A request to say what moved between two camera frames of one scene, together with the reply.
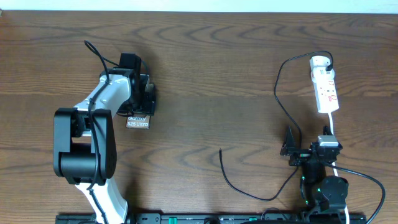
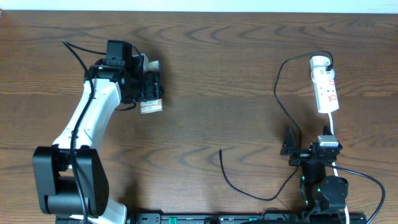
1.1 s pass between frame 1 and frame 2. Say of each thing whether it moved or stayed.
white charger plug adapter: stayed
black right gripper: stayed
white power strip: stayed
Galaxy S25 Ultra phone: moved
